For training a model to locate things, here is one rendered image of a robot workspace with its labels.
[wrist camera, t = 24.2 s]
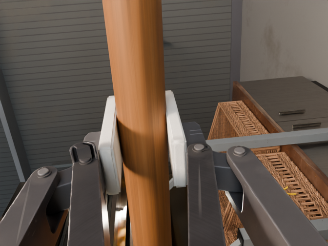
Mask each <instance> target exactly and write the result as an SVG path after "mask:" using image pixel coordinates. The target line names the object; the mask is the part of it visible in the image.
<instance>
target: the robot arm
mask: <svg viewBox="0 0 328 246"><path fill-rule="evenodd" d="M165 100H166V124H167V145H168V152H169V157H170V164H171V170H172V176H173V182H174V186H176V188H178V187H186V185H187V204H188V246H226V241H225V234H224V227H223V220H222V214H221V207H220V200H219V194H218V190H222V191H225V194H226V196H227V197H228V199H229V201H230V203H231V205H232V206H233V208H234V210H235V212H236V214H237V216H238V217H239V219H240V221H241V223H242V225H243V227H244V228H245V230H246V232H247V234H248V236H249V237H250V239H251V241H252V243H253V245H254V246H328V243H327V241H326V240H325V239H324V238H323V236H322V235H321V234H320V233H319V231H318V230H317V229H316V228H315V227H314V225H313V224H312V223H311V222H310V221H309V219H308V218H307V217H306V216H305V215H304V213H303V212H302V211H301V210H300V208H299V207H298V206H297V205H296V204H295V202H294V201H293V200H292V199H291V198H290V197H289V195H288V194H287V193H286V192H285V191H284V189H283V188H282V187H281V186H280V185H279V183H278V182H277V181H276V180H275V178H274V177H273V176H272V175H271V174H270V172H269V171H268V170H267V169H266V167H265V166H264V165H263V164H262V163H261V161H260V160H259V159H258V158H257V157H256V155H255V154H254V153H253V152H252V151H251V150H250V149H249V148H247V147H244V146H233V147H230V148H229V149H228V150H227V152H226V153H220V152H216V151H213V150H212V148H211V146H209V145H208V144H206V141H205V138H204V135H203V133H202V131H201V128H200V125H199V124H197V123H196V122H187V123H181V119H180V116H179V112H178V109H177V105H176V102H175V98H174V94H173V92H171V90H168V91H165ZM69 151H70V155H71V159H72V163H73V166H72V167H70V168H68V169H65V170H62V171H58V170H57V168H56V167H54V166H44V167H41V168H39V169H37V170H35V171H34V172H33V173H32V174H31V175H30V177H29V178H28V180H27V182H26V183H25V185H24V186H23V188H22V189H21V191H20V192H19V194H18V195H17V197H16V198H15V200H14V201H13V203H12V204H11V206H10V207H9V209H8V211H7V212H6V214H5V215H4V217H3V219H2V220H1V222H0V246H55V245H56V242H57V240H58V237H59V235H60V232H61V230H62V227H63V224H64V222H65V219H66V217H67V214H68V211H69V209H70V213H69V229H68V244H67V246H111V244H110V235H109V224H108V214H107V204H106V195H105V190H106V193H107V194H108V195H115V194H119V192H121V175H122V150H121V143H120V136H119V128H118V120H117V112H116V105H115V97H114V96H109V98H107V102H106V108H105V113H104V119H103V123H102V130H101V131H99V132H90V133H88V134H87V135H86V136H85V138H84V141H83V142H79V143H76V144H74V145H73V146H71V147H70V149H69ZM104 189H105V190H104Z"/></svg>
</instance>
